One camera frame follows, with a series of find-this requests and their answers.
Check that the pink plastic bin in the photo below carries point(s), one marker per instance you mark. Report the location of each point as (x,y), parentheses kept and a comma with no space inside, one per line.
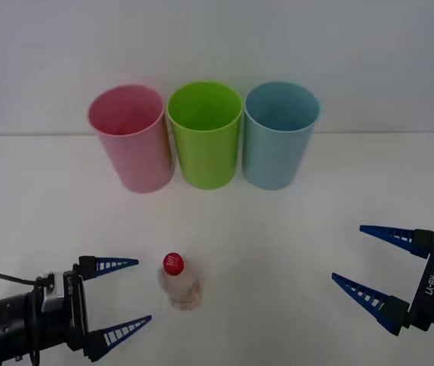
(136,152)

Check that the clear bottle with red cap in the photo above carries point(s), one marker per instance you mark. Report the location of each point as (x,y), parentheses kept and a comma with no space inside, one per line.
(181,289)

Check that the yellow-green plastic bin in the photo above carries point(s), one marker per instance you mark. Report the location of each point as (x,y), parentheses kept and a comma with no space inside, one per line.
(207,156)

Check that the pale blue plastic bin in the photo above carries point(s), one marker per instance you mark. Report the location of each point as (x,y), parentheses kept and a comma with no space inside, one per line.
(272,156)

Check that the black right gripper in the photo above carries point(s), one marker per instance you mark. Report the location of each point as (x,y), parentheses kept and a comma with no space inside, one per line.
(426,293)

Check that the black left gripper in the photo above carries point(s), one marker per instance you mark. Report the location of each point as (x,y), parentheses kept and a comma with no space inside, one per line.
(76,312)

